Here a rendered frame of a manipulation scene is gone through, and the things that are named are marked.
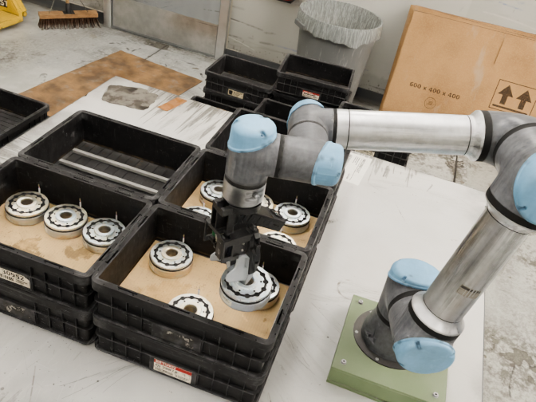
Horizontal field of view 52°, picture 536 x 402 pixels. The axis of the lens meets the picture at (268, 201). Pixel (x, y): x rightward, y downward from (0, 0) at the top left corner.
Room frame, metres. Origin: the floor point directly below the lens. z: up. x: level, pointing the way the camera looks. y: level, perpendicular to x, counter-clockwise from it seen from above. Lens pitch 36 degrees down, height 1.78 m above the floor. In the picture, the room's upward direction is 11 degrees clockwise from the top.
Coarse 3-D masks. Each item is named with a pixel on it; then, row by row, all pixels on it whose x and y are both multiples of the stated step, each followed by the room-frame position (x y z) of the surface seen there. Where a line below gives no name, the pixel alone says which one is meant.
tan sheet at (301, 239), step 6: (198, 186) 1.31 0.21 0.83; (198, 192) 1.28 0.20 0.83; (192, 198) 1.25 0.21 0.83; (198, 198) 1.25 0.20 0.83; (186, 204) 1.21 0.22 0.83; (192, 204) 1.22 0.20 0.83; (198, 204) 1.22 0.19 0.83; (312, 216) 1.27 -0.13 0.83; (312, 222) 1.25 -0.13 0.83; (258, 228) 1.17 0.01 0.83; (264, 228) 1.18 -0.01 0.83; (312, 228) 1.22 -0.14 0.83; (288, 234) 1.17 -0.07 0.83; (294, 234) 1.18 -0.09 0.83; (300, 234) 1.18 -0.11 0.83; (306, 234) 1.19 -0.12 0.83; (294, 240) 1.15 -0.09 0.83; (300, 240) 1.16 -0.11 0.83; (306, 240) 1.16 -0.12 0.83
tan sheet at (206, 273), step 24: (144, 264) 0.95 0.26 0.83; (192, 264) 0.98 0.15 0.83; (216, 264) 1.00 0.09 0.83; (144, 288) 0.88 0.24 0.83; (168, 288) 0.89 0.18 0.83; (192, 288) 0.91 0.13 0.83; (216, 288) 0.92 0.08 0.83; (288, 288) 0.97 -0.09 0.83; (216, 312) 0.85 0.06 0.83; (240, 312) 0.86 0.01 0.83; (264, 312) 0.88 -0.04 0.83; (264, 336) 0.81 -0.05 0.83
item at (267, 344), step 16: (160, 208) 1.05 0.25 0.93; (144, 224) 0.99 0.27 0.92; (128, 240) 0.92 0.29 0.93; (112, 256) 0.86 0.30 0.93; (304, 256) 0.98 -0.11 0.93; (96, 272) 0.80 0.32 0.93; (96, 288) 0.77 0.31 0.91; (112, 288) 0.77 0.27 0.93; (144, 304) 0.75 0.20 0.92; (160, 304) 0.75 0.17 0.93; (288, 304) 0.82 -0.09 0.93; (176, 320) 0.74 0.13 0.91; (192, 320) 0.73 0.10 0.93; (208, 320) 0.74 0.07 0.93; (224, 336) 0.72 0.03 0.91; (240, 336) 0.71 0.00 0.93; (256, 336) 0.72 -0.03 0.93; (272, 336) 0.73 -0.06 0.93
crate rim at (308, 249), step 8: (200, 152) 1.33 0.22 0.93; (208, 152) 1.35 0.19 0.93; (216, 152) 1.35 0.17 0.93; (192, 160) 1.28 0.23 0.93; (184, 168) 1.24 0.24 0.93; (184, 176) 1.20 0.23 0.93; (176, 184) 1.16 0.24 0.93; (168, 192) 1.12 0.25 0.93; (328, 192) 1.26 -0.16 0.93; (160, 200) 1.08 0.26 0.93; (328, 200) 1.22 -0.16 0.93; (176, 208) 1.06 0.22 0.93; (184, 208) 1.07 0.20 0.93; (328, 208) 1.22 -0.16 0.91; (200, 216) 1.05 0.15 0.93; (208, 216) 1.06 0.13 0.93; (320, 216) 1.15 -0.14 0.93; (320, 224) 1.11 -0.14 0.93; (312, 232) 1.08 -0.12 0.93; (272, 240) 1.01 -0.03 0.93; (280, 240) 1.02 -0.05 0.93; (312, 240) 1.04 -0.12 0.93; (296, 248) 1.00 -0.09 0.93; (304, 248) 1.01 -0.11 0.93; (312, 248) 1.03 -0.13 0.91
